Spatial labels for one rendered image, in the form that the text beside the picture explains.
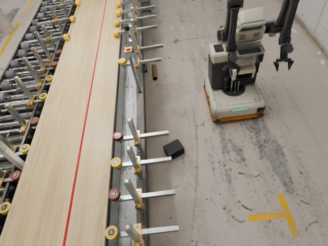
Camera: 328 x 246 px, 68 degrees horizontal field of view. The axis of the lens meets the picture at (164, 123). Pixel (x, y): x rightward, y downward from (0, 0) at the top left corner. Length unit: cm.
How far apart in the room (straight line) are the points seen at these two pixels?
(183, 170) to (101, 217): 130
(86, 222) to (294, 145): 230
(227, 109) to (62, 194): 194
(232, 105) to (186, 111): 64
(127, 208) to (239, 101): 177
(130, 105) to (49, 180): 111
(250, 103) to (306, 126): 72
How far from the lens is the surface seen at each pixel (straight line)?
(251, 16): 231
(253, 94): 312
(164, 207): 263
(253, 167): 284
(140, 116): 237
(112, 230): 169
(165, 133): 200
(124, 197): 183
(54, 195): 196
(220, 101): 299
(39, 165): 217
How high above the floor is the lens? 245
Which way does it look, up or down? 50 degrees down
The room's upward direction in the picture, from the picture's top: 12 degrees counter-clockwise
